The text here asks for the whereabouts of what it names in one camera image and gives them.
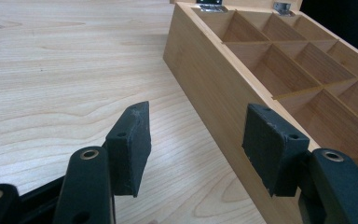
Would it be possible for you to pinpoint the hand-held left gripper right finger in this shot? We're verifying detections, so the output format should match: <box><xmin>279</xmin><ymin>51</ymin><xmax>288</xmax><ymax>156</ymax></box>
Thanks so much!
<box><xmin>241</xmin><ymin>103</ymin><xmax>358</xmax><ymax>224</ymax></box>

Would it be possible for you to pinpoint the wooden compartment box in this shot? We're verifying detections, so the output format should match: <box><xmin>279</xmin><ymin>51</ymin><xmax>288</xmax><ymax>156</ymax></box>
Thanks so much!
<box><xmin>162</xmin><ymin>0</ymin><xmax>358</xmax><ymax>224</ymax></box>

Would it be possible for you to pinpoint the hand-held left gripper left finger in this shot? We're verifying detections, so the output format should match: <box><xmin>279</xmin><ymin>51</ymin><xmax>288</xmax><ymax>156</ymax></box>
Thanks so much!
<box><xmin>51</xmin><ymin>100</ymin><xmax>153</xmax><ymax>224</ymax></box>

